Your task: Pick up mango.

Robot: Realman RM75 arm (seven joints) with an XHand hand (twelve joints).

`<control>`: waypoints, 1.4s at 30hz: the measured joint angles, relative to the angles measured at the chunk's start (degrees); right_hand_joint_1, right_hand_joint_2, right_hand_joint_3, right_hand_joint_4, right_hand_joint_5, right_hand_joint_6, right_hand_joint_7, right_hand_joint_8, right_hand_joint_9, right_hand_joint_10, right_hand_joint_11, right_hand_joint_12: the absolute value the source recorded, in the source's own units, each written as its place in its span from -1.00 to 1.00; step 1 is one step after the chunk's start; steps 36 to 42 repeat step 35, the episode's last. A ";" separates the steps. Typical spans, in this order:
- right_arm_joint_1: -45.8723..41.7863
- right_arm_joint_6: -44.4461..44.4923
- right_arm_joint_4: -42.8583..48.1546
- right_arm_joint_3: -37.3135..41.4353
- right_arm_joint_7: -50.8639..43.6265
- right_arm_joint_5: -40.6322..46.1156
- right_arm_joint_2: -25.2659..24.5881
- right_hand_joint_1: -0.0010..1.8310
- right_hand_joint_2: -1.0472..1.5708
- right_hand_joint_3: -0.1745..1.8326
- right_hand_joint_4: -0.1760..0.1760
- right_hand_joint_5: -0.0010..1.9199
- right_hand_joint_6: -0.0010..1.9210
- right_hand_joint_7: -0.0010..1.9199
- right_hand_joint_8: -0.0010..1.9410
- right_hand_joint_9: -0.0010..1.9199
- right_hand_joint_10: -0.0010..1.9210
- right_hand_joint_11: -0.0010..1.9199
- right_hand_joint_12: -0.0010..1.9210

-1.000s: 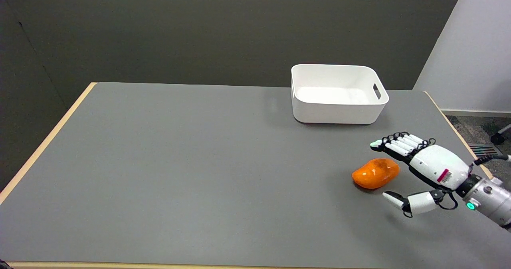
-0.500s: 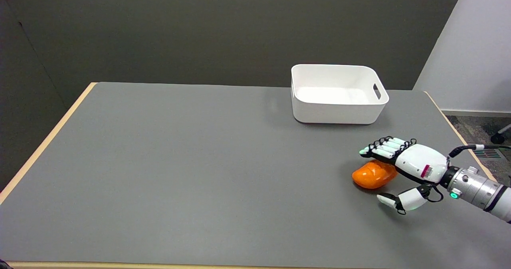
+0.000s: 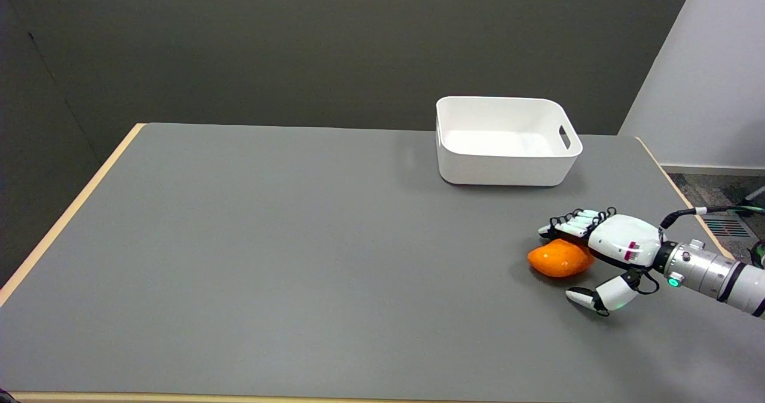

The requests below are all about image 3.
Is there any white plastic bin with handles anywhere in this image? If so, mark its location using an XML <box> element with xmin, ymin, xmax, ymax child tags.
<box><xmin>435</xmin><ymin>96</ymin><xmax>583</xmax><ymax>187</ymax></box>

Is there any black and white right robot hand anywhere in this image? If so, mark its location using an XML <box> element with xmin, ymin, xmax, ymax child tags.
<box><xmin>537</xmin><ymin>207</ymin><xmax>665</xmax><ymax>317</ymax></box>

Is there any orange mango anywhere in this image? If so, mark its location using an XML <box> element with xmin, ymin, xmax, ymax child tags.
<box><xmin>527</xmin><ymin>239</ymin><xmax>596</xmax><ymax>279</ymax></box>

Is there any striped floor vent grille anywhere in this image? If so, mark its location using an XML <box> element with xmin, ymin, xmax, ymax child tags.
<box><xmin>700</xmin><ymin>215</ymin><xmax>752</xmax><ymax>239</ymax></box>

